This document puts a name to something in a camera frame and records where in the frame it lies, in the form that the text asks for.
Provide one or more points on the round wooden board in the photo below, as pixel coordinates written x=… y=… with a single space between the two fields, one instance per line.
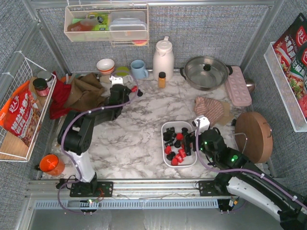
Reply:
x=254 y=137

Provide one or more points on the striped pink cloth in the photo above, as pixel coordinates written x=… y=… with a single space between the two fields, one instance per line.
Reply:
x=216 y=111

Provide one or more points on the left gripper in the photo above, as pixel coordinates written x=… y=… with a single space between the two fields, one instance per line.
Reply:
x=126 y=90

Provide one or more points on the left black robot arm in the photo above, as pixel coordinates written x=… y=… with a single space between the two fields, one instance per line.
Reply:
x=76 y=132

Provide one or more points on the metal base rail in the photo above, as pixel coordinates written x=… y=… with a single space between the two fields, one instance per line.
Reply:
x=148 y=194

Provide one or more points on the green label bottle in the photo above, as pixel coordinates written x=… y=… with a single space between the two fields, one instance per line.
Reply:
x=103 y=21

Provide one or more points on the red seasoning packets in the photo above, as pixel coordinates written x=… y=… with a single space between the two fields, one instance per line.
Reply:
x=291 y=52

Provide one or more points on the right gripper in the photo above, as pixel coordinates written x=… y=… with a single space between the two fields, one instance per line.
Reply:
x=192 y=140

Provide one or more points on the white wire basket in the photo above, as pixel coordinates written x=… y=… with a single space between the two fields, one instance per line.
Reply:
x=11 y=147
x=290 y=103

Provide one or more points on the orange spice bottle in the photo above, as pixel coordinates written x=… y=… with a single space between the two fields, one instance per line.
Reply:
x=161 y=79

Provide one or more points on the white thermos jug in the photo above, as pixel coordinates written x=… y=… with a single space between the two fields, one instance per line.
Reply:
x=163 y=59

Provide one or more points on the red jar black lid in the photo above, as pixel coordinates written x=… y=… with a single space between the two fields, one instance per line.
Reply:
x=41 y=87

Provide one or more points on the brown cloth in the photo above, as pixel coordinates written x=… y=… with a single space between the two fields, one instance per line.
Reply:
x=86 y=93

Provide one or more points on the white wire basket left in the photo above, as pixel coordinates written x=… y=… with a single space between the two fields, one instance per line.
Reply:
x=11 y=147

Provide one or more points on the pink egg tray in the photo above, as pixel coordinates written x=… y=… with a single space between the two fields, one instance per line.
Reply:
x=236 y=88

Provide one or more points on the white wire basket right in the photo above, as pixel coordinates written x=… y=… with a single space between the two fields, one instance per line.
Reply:
x=290 y=103

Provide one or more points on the steel pot with lid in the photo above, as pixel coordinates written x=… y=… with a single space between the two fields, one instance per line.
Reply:
x=205 y=73

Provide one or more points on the green lid cup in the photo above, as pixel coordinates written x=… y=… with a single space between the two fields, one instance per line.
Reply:
x=124 y=73

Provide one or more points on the clear plastic containers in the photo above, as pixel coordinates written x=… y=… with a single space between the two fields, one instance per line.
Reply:
x=128 y=25

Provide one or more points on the orange ball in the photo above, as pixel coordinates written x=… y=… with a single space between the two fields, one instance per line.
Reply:
x=51 y=165

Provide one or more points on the cream wall shelf basket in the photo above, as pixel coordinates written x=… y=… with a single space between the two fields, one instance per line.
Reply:
x=79 y=29

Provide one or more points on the white storage tray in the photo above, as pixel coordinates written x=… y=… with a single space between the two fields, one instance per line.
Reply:
x=176 y=148

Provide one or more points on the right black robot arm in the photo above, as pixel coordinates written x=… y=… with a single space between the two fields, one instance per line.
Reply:
x=237 y=175

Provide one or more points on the red cloth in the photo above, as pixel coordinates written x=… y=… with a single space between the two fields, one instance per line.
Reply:
x=63 y=97

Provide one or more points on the red snack bag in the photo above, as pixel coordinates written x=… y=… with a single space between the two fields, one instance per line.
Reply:
x=19 y=116

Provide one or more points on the white orange bowl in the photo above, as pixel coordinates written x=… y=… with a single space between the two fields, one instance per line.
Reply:
x=106 y=66

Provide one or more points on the small glass cup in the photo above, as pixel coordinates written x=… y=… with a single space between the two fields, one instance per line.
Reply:
x=105 y=79

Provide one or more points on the blue mug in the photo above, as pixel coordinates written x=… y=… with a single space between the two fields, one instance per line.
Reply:
x=138 y=69

